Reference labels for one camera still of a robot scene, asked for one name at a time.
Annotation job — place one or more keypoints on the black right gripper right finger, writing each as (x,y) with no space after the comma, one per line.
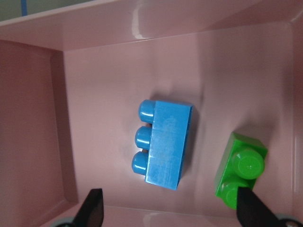
(252,212)

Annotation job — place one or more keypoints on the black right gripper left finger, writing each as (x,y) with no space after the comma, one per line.
(91,212)

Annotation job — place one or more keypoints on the green toy block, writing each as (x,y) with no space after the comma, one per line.
(243,162)

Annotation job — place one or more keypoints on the blue toy block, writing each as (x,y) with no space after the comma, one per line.
(162,144)

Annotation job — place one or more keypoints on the pink plastic box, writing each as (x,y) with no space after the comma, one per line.
(71,81)

